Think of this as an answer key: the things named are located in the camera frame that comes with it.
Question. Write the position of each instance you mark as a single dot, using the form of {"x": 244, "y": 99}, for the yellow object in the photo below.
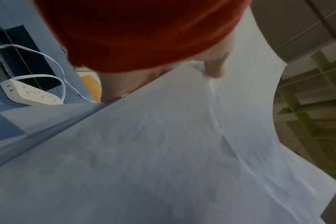
{"x": 91, "y": 85}

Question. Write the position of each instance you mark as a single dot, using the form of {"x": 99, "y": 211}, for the person's left forearm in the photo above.
{"x": 145, "y": 28}

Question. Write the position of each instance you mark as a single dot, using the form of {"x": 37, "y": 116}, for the person's left hand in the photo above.
{"x": 162, "y": 72}

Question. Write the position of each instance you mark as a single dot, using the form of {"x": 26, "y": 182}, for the dark blue panel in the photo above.
{"x": 21, "y": 54}

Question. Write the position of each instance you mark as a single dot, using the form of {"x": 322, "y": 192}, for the large white sheet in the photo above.
{"x": 157, "y": 153}

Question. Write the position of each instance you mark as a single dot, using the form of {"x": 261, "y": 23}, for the green grid shelf frame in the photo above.
{"x": 314, "y": 105}

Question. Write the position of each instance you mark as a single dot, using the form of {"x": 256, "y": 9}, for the white power strip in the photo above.
{"x": 29, "y": 93}

